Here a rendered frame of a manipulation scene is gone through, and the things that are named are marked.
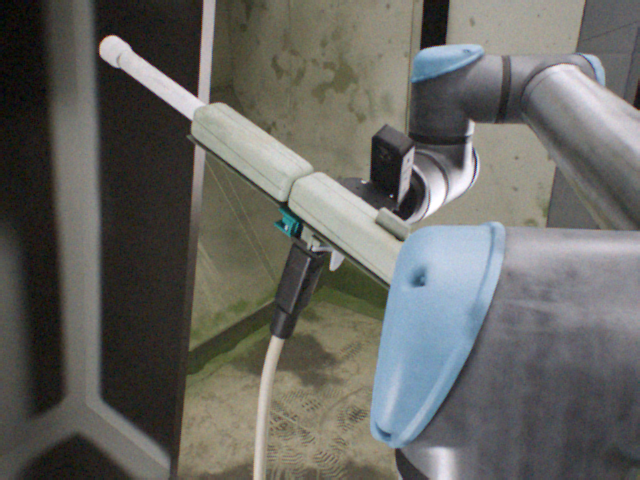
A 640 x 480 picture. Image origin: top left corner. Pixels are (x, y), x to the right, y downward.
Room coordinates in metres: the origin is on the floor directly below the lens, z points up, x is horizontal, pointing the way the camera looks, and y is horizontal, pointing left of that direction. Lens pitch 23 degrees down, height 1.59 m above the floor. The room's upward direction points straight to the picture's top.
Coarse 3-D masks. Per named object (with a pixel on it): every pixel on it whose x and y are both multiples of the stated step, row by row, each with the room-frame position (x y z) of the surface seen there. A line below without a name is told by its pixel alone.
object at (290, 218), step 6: (288, 204) 0.60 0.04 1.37; (282, 210) 0.59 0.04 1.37; (288, 210) 0.59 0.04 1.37; (288, 216) 0.58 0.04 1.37; (294, 216) 0.58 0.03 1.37; (276, 222) 0.60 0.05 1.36; (282, 222) 0.60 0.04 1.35; (288, 222) 0.58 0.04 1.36; (294, 222) 0.58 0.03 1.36; (300, 222) 0.58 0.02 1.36; (282, 228) 0.59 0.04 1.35; (294, 228) 0.58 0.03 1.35; (300, 228) 0.59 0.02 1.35; (288, 234) 0.58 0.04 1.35; (294, 234) 0.58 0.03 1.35
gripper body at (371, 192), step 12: (348, 180) 0.69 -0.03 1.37; (360, 180) 0.69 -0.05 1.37; (372, 180) 0.70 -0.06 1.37; (360, 192) 0.67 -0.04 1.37; (372, 192) 0.68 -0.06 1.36; (384, 192) 0.68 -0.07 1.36; (408, 192) 0.73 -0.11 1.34; (420, 192) 0.73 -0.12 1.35; (372, 204) 0.65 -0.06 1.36; (384, 204) 0.66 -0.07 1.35; (396, 204) 0.67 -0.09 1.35; (408, 204) 0.72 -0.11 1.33; (408, 216) 0.72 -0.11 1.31
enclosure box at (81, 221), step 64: (0, 0) 1.11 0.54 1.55; (64, 0) 1.21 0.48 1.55; (128, 0) 1.13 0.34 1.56; (192, 0) 1.05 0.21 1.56; (0, 64) 1.11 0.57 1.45; (64, 64) 1.21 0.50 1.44; (192, 64) 1.05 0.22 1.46; (0, 128) 1.12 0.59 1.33; (64, 128) 1.22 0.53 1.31; (128, 128) 1.16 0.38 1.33; (0, 192) 1.12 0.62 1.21; (64, 192) 1.23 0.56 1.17; (128, 192) 1.18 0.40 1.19; (192, 192) 1.04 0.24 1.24; (0, 256) 1.12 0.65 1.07; (64, 256) 1.24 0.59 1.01; (128, 256) 1.19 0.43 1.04; (192, 256) 1.06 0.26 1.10; (0, 320) 1.13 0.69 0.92; (64, 320) 1.26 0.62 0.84; (128, 320) 1.21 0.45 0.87; (0, 384) 1.14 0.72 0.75; (64, 384) 1.28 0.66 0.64; (128, 384) 1.23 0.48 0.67; (0, 448) 1.15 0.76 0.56; (64, 448) 1.19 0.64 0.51; (128, 448) 1.21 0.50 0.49
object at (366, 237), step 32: (128, 64) 0.75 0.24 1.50; (160, 96) 0.72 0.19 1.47; (192, 96) 0.70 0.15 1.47; (192, 128) 0.67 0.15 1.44; (224, 128) 0.64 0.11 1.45; (256, 128) 0.66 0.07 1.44; (224, 160) 0.65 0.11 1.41; (256, 160) 0.61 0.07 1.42; (288, 160) 0.61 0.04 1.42; (288, 192) 0.59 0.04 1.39; (320, 192) 0.57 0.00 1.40; (320, 224) 0.55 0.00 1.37; (352, 224) 0.53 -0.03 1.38; (384, 224) 0.53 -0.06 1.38; (288, 256) 0.60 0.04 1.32; (320, 256) 0.56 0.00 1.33; (352, 256) 0.54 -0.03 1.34; (384, 256) 0.51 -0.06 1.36; (288, 288) 0.59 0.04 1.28; (288, 320) 0.60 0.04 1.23
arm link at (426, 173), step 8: (416, 160) 0.76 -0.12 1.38; (424, 160) 0.76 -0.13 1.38; (416, 168) 0.74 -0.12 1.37; (424, 168) 0.75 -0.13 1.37; (432, 168) 0.76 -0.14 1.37; (416, 176) 0.74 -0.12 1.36; (424, 176) 0.73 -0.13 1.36; (432, 176) 0.74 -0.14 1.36; (440, 176) 0.76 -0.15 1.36; (424, 184) 0.73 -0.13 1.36; (432, 184) 0.74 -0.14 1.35; (440, 184) 0.75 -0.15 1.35; (424, 192) 0.73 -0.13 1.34; (432, 192) 0.73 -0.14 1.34; (440, 192) 0.75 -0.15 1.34; (424, 200) 0.73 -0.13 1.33; (432, 200) 0.73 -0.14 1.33; (440, 200) 0.75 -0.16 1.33; (424, 208) 0.73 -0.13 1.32; (432, 208) 0.74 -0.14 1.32; (416, 216) 0.73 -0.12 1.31; (424, 216) 0.73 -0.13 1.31
